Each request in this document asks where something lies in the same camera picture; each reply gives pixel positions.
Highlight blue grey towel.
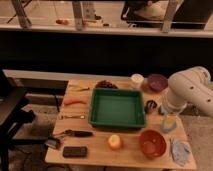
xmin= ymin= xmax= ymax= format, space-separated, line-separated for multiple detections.
xmin=170 ymin=138 xmax=190 ymax=166

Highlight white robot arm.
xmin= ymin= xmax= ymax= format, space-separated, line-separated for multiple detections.
xmin=159 ymin=66 xmax=213 ymax=118

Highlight blue plastic cup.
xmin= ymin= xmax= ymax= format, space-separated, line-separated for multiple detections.
xmin=160 ymin=117 xmax=176 ymax=133

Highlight red bowl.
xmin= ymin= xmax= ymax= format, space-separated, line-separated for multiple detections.
xmin=139 ymin=130 xmax=167 ymax=158

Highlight purple bowl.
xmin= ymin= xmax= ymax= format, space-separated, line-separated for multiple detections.
xmin=147 ymin=74 xmax=168 ymax=92

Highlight green plastic tray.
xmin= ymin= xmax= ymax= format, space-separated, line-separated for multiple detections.
xmin=88 ymin=88 xmax=146 ymax=129

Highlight white lidded container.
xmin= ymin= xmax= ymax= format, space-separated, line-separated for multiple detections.
xmin=130 ymin=74 xmax=144 ymax=89

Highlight yellow apple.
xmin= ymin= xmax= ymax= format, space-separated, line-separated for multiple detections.
xmin=108 ymin=134 xmax=122 ymax=150

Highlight dark red grapes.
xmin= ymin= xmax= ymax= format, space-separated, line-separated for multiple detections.
xmin=95 ymin=80 xmax=118 ymax=89

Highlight orange carrot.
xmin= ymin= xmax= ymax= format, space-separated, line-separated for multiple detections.
xmin=63 ymin=99 xmax=86 ymax=106

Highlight black rectangular block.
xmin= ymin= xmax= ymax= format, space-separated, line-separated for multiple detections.
xmin=63 ymin=146 xmax=87 ymax=158

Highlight small metal cube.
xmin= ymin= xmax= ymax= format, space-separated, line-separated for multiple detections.
xmin=45 ymin=137 xmax=61 ymax=149

